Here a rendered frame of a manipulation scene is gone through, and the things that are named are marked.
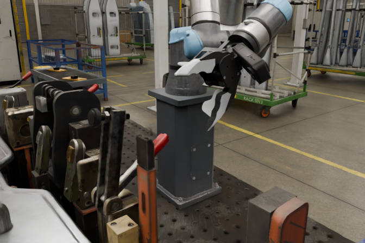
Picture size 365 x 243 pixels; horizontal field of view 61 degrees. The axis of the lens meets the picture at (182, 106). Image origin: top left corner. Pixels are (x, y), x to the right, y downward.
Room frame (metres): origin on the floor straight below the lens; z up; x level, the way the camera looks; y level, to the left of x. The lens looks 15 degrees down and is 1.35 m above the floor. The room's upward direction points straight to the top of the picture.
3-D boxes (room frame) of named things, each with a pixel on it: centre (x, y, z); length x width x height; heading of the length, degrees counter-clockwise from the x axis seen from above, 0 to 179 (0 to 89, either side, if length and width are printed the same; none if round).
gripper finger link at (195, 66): (0.61, -0.01, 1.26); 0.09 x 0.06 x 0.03; 130
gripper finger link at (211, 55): (0.62, -0.06, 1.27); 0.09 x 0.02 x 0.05; 130
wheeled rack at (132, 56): (9.92, 2.22, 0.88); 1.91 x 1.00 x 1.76; 124
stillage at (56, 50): (5.54, 1.98, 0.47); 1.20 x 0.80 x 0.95; 37
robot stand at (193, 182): (1.11, -0.01, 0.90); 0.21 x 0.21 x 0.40; 36
